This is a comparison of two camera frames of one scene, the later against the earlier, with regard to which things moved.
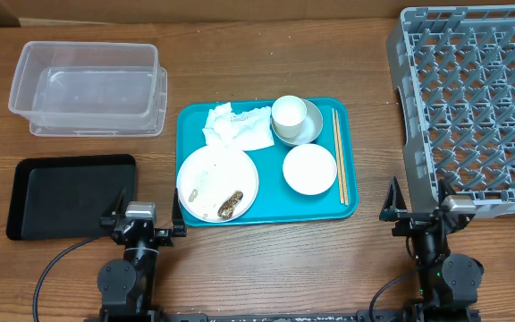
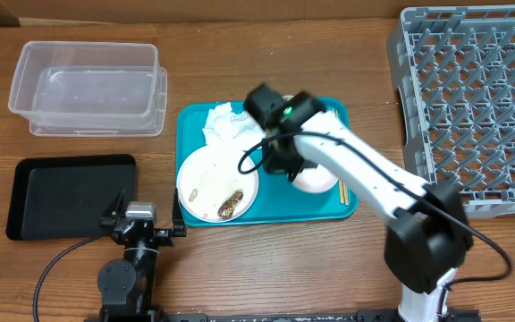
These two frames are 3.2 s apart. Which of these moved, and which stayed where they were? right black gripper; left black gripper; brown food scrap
Moved: right black gripper
Stayed: left black gripper; brown food scrap
